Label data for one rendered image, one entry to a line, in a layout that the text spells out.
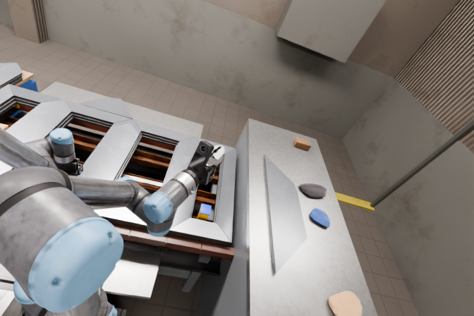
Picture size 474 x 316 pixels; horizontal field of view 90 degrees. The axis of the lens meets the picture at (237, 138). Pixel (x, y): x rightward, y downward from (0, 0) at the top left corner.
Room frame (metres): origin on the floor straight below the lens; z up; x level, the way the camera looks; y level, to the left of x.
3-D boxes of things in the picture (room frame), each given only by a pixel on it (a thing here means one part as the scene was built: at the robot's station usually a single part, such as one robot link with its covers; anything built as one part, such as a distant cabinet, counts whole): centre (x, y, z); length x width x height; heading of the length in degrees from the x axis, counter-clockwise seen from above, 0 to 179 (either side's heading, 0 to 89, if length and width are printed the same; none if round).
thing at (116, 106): (1.34, 1.01, 0.77); 0.45 x 0.20 x 0.04; 104
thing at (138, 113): (1.37, 0.87, 0.74); 1.20 x 0.26 x 0.03; 104
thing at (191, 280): (0.70, -0.12, 0.34); 0.06 x 0.06 x 0.68; 14
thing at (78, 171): (0.59, 0.65, 1.02); 0.09 x 0.08 x 0.12; 104
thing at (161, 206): (0.38, 0.11, 1.43); 0.11 x 0.08 x 0.09; 166
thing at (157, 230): (0.39, 0.13, 1.33); 0.11 x 0.08 x 0.11; 76
